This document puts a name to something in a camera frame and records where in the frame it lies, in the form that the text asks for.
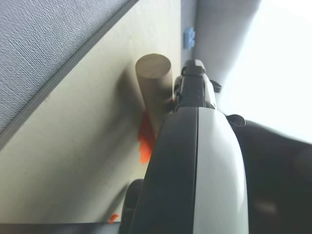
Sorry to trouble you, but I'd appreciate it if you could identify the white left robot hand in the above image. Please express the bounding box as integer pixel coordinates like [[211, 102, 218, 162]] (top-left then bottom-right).
[[119, 59, 249, 234]]

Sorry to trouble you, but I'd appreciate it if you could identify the wooden rolling pin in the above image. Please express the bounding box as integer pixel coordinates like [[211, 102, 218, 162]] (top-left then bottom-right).
[[135, 53, 175, 137]]

